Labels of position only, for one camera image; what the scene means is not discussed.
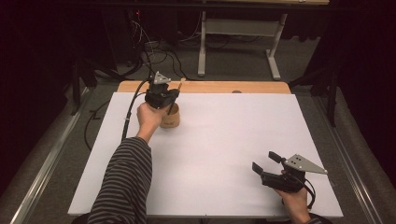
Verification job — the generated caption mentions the person's right hand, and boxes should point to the person's right hand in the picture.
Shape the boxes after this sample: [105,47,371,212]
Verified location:
[273,186,312,224]

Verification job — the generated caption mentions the person's left hand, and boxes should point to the person's left hand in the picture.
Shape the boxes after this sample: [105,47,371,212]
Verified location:
[136,102,171,142]

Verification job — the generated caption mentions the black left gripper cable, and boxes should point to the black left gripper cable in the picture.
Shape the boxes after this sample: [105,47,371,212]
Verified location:
[120,78,154,142]

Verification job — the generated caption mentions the black metal stand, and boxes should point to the black metal stand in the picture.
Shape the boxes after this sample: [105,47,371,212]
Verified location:
[288,60,341,128]
[69,57,98,117]

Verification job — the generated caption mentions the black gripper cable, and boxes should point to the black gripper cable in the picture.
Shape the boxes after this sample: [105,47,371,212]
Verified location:
[281,173,317,210]
[120,78,154,142]

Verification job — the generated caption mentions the white board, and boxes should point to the white board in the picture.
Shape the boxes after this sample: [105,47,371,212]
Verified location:
[67,91,344,218]

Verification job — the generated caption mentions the wooden table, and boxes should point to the wooden table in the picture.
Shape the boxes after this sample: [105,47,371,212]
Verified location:
[117,80,292,95]

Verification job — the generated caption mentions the metal floor rail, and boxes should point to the metal floor rail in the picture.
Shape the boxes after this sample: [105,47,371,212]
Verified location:
[10,87,92,224]
[311,95,387,224]

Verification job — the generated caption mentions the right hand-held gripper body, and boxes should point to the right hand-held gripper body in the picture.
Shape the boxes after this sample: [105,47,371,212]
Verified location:
[260,153,329,193]

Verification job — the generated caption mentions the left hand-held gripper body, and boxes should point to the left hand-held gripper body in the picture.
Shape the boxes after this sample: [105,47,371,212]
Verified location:
[144,71,180,110]

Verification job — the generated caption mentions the white metal desk frame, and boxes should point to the white metal desk frame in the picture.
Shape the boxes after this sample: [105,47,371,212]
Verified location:
[197,10,289,81]

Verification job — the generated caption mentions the bundle of floor cables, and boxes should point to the bundle of floor cables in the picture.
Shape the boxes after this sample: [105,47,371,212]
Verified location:
[124,12,204,82]

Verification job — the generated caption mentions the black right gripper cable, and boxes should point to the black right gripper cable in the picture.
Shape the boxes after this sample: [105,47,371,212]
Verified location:
[281,173,317,210]

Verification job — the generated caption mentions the wooden cup with animal figure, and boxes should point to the wooden cup with animal figure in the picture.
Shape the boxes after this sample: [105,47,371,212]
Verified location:
[159,102,181,129]

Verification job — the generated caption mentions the black floor cable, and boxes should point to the black floor cable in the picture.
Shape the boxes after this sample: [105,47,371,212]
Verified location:
[83,99,111,152]

